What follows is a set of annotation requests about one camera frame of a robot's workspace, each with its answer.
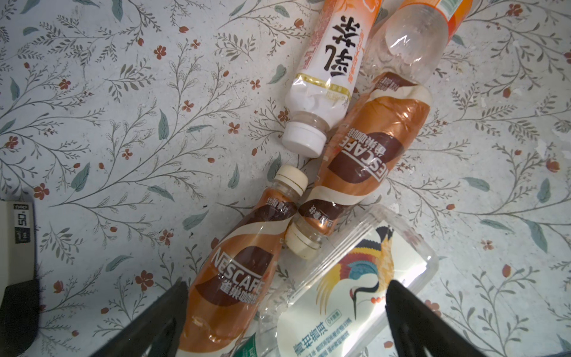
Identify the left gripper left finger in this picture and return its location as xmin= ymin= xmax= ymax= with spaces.
xmin=93 ymin=281 xmax=188 ymax=356

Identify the lower brown Nescafe bottle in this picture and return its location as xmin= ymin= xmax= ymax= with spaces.
xmin=176 ymin=165 xmax=308 ymax=356

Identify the clear bottle orange cap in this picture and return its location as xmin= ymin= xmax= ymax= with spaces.
xmin=359 ymin=0 xmax=474 ymax=84

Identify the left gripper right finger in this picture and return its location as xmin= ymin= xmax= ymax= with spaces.
xmin=385 ymin=280 xmax=483 ymax=357

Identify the floral table mat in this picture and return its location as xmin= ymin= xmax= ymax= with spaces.
xmin=1 ymin=1 xmax=570 ymax=356

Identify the crane label clear bottle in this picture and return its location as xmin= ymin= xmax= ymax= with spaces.
xmin=233 ymin=204 xmax=439 ymax=356

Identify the white black device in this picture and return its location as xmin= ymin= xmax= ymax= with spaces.
xmin=1 ymin=201 xmax=40 ymax=356

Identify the brown nescafe bottle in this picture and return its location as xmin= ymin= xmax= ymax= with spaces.
xmin=285 ymin=71 xmax=432 ymax=259
xmin=176 ymin=165 xmax=308 ymax=356

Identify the orange white label bottle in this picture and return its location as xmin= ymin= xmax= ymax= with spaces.
xmin=282 ymin=0 xmax=382 ymax=159

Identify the upper brown Nescafe bottle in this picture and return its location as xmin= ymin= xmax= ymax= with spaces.
xmin=285 ymin=71 xmax=432 ymax=259

